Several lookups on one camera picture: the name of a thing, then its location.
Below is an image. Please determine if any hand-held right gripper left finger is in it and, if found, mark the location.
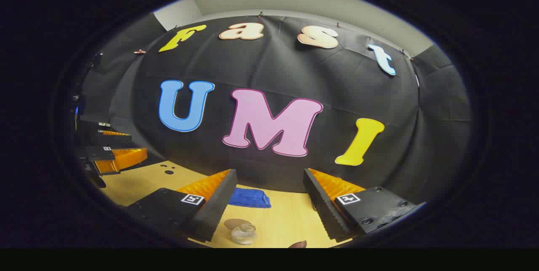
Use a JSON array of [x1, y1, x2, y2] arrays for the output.
[[125, 169, 238, 244]]

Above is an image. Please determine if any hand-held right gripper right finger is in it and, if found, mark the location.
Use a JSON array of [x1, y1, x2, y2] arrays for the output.
[[303, 168, 427, 242]]

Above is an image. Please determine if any round brown coaster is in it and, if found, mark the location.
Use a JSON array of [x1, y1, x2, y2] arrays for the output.
[[223, 219, 251, 231]]

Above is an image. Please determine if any clear plastic water bottle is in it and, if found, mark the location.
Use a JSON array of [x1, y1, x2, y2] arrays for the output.
[[230, 223, 257, 245]]

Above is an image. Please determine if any blue towel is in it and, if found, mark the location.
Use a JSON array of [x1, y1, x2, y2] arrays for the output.
[[227, 188, 272, 209]]

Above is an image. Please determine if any black backdrop cloth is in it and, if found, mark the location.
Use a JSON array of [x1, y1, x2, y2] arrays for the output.
[[78, 10, 472, 206]]

